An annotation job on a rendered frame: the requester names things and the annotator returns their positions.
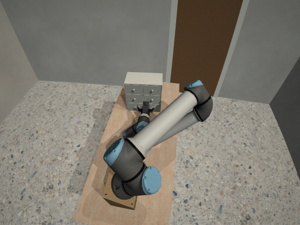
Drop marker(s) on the grey drawer front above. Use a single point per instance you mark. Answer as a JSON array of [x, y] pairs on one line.
[[133, 106], [133, 88], [157, 108], [135, 98], [152, 98], [152, 89]]

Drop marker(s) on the grey chest of drawers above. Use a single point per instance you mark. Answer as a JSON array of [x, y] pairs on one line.
[[144, 79]]

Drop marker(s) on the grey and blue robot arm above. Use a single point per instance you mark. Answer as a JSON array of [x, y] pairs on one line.
[[125, 156]]

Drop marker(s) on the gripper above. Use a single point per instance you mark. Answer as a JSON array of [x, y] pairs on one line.
[[150, 109]]

